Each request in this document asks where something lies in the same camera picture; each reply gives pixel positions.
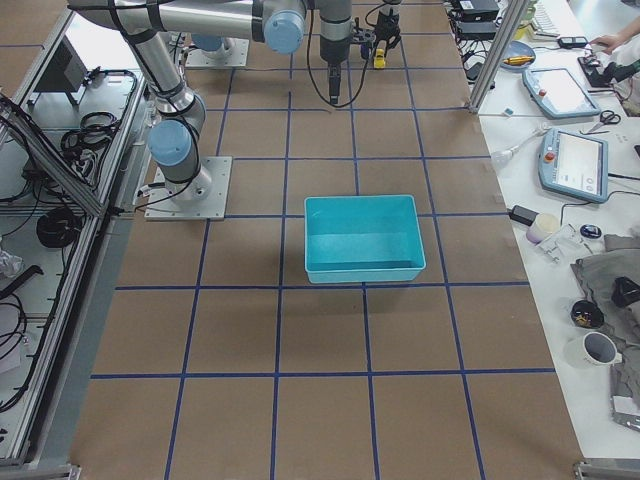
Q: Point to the far teach pendant tablet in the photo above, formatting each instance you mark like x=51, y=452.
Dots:
x=558, y=94

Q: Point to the black power adapter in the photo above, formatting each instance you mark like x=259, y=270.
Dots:
x=522, y=215

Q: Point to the person hand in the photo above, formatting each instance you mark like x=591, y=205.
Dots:
x=606, y=43

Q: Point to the black bowl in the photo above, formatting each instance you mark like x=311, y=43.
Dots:
x=586, y=314

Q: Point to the white mug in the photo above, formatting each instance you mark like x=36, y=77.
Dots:
x=593, y=349

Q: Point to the yellow beetle toy car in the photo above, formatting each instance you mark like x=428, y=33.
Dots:
x=379, y=59

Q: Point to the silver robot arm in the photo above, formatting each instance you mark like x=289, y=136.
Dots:
x=281, y=24
x=141, y=24

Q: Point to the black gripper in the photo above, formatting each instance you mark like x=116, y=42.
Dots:
x=332, y=50
x=387, y=24

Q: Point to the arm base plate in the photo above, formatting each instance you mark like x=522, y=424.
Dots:
x=205, y=198
x=233, y=53

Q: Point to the aluminium frame post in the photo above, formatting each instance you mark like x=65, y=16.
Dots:
x=512, y=17

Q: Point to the turquoise plastic bin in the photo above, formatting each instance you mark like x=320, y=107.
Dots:
x=356, y=239

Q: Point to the grey cloth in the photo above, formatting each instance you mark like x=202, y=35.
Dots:
x=611, y=281

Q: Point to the teach pendant tablet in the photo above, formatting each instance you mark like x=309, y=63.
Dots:
x=558, y=94
x=574, y=165

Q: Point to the near teach pendant tablet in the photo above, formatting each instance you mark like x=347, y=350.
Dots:
x=574, y=165

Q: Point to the scissors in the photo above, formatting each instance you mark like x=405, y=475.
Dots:
x=606, y=117

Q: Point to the blue plate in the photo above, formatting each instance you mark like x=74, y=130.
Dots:
x=518, y=57

